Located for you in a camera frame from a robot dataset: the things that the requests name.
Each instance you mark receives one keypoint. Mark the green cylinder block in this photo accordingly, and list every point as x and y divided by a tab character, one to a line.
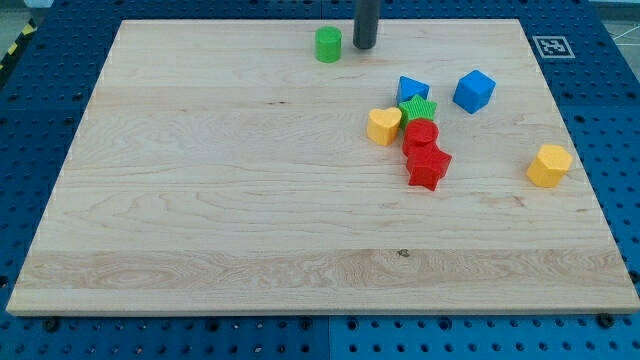
328	44

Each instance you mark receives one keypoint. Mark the blue triangle block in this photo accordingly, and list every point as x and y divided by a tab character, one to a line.
408	88

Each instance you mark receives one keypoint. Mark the yellow heart block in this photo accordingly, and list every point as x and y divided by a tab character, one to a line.
383	125

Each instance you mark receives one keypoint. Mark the wooden board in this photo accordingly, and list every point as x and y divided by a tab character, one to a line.
220	169

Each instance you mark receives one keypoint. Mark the red star block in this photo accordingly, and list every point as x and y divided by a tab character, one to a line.
427	165

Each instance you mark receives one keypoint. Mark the red cylinder block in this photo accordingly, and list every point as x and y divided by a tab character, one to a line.
419	133

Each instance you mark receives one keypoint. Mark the green star block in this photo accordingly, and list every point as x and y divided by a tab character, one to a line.
416	108

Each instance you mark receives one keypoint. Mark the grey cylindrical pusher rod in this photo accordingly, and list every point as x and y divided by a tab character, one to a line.
366	17

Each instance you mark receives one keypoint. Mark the blue cube block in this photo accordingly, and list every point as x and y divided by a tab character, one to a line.
474	91

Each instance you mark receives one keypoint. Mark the yellow hexagon block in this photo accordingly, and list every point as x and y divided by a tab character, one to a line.
549	166

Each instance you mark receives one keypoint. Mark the white fiducial marker tag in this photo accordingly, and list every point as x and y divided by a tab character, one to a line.
553	47

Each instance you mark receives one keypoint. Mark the yellow black hazard tape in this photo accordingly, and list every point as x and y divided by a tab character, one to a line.
18	46

